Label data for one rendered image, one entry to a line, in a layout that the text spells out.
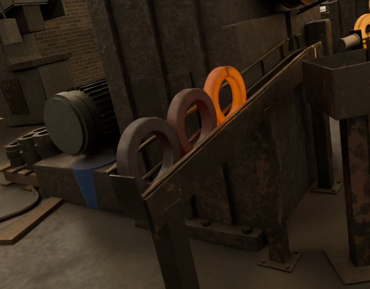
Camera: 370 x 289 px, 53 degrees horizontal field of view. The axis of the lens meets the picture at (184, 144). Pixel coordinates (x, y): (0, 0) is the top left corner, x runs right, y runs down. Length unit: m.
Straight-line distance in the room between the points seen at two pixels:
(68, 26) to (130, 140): 7.76
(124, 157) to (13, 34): 4.64
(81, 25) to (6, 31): 3.61
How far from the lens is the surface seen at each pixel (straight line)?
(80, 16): 8.74
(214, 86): 1.04
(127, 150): 0.77
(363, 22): 2.10
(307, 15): 2.02
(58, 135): 2.35
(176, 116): 0.89
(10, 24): 5.35
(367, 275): 1.44
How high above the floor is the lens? 0.90
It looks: 17 degrees down
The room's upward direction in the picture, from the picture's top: 12 degrees counter-clockwise
